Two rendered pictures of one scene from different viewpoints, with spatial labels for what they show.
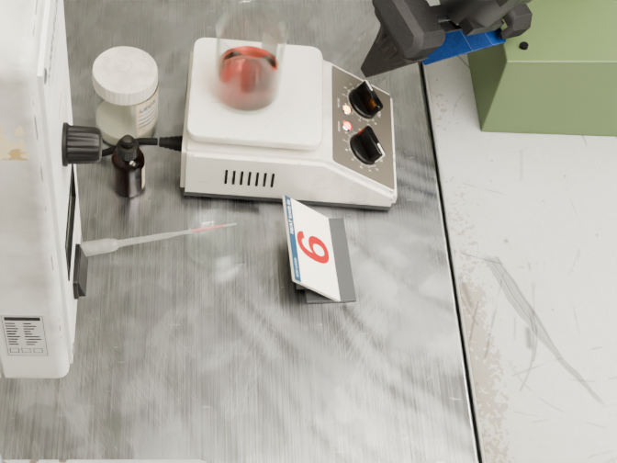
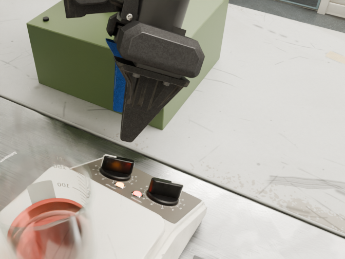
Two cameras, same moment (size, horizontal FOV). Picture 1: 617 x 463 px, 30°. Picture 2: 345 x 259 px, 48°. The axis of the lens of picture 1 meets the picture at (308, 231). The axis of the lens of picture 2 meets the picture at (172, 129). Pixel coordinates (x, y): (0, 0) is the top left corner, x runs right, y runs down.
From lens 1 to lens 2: 0.76 m
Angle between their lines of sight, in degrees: 37
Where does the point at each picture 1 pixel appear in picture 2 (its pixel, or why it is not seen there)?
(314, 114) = (129, 207)
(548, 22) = not seen: hidden behind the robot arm
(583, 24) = not seen: hidden behind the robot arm
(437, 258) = (259, 210)
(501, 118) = (168, 111)
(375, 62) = (137, 119)
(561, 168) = (213, 110)
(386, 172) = (185, 196)
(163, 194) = not seen: outside the picture
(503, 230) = (248, 160)
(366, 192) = (196, 220)
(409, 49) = (197, 64)
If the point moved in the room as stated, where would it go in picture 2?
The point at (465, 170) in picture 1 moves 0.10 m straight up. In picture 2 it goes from (189, 154) to (196, 90)
